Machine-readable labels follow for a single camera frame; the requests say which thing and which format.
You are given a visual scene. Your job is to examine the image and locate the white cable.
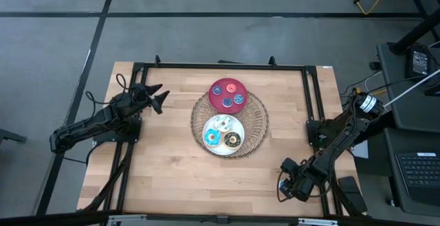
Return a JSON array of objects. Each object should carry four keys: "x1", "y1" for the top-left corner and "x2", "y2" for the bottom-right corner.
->
[{"x1": 381, "y1": 68, "x2": 440, "y2": 110}]

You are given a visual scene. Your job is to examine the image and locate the round woven straw placemat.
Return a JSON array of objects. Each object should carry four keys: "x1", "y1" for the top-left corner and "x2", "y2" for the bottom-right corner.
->
[{"x1": 190, "y1": 90, "x2": 270, "y2": 160}]

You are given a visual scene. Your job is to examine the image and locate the red round plate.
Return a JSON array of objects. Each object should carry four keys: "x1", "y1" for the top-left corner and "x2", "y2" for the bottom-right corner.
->
[{"x1": 208, "y1": 78, "x2": 248, "y2": 115}]

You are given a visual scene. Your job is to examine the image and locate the large light blue donut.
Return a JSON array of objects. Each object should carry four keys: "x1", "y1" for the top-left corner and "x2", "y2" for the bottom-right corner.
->
[{"x1": 203, "y1": 128, "x2": 223, "y2": 148}]

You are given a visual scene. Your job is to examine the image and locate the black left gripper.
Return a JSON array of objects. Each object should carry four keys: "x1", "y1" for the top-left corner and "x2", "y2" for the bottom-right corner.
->
[{"x1": 129, "y1": 83, "x2": 171, "y2": 115}]

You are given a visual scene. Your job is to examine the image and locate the large white teal-drizzled donut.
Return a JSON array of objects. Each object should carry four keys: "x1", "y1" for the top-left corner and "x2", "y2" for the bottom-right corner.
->
[{"x1": 214, "y1": 115, "x2": 233, "y2": 133}]

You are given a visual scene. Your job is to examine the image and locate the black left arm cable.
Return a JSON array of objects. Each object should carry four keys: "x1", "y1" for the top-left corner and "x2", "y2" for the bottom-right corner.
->
[{"x1": 85, "y1": 74, "x2": 131, "y2": 105}]

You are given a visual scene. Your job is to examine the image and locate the white round plate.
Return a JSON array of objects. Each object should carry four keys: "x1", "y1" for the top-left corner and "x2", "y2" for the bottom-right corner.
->
[{"x1": 201, "y1": 114, "x2": 245, "y2": 157}]

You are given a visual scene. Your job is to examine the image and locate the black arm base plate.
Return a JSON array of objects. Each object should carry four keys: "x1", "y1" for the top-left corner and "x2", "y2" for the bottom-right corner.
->
[
  {"x1": 305, "y1": 119, "x2": 348, "y2": 148},
  {"x1": 92, "y1": 115, "x2": 142, "y2": 144}
]

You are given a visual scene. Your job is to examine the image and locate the black crossbar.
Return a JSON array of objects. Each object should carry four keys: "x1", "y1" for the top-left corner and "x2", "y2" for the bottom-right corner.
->
[{"x1": 0, "y1": 210, "x2": 440, "y2": 226}]

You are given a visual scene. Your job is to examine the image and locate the black aluminium table frame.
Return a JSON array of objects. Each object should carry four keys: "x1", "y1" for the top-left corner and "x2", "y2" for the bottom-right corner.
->
[{"x1": 77, "y1": 54, "x2": 369, "y2": 220}]

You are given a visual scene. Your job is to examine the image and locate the black stand leg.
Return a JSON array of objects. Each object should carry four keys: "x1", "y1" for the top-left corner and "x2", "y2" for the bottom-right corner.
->
[{"x1": 388, "y1": 0, "x2": 440, "y2": 56}]

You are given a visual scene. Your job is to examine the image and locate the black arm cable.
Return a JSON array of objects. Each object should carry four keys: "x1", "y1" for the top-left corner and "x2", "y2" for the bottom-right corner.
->
[
  {"x1": 85, "y1": 74, "x2": 131, "y2": 105},
  {"x1": 276, "y1": 169, "x2": 293, "y2": 203}
]

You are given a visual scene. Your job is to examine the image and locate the black flat pad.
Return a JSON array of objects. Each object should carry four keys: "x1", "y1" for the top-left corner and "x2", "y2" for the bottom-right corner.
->
[{"x1": 338, "y1": 176, "x2": 368, "y2": 214}]

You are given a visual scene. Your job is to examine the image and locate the silver metal bracket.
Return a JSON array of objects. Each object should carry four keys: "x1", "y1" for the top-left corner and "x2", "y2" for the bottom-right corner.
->
[
  {"x1": 297, "y1": 218, "x2": 340, "y2": 226},
  {"x1": 107, "y1": 214, "x2": 147, "y2": 226}
]

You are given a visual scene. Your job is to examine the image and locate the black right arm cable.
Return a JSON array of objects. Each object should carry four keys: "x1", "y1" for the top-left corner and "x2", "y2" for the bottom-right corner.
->
[{"x1": 276, "y1": 169, "x2": 293, "y2": 203}]

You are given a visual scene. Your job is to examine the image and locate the large chocolate donut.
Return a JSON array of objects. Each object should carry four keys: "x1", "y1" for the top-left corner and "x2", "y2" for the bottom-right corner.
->
[{"x1": 223, "y1": 131, "x2": 242, "y2": 150}]

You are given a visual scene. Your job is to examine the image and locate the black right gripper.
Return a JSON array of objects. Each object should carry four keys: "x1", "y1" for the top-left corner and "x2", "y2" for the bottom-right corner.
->
[{"x1": 280, "y1": 157, "x2": 316, "y2": 203}]

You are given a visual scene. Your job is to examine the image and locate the dark chair leg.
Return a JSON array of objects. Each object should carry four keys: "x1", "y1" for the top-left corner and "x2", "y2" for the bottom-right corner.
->
[{"x1": 0, "y1": 128, "x2": 28, "y2": 145}]

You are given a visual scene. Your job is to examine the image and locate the black laptop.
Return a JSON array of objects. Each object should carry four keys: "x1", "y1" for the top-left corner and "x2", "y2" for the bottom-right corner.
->
[{"x1": 395, "y1": 152, "x2": 440, "y2": 207}]

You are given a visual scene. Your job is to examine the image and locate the black side desk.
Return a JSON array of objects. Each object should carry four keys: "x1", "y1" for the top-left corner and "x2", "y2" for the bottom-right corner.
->
[{"x1": 376, "y1": 42, "x2": 440, "y2": 217}]

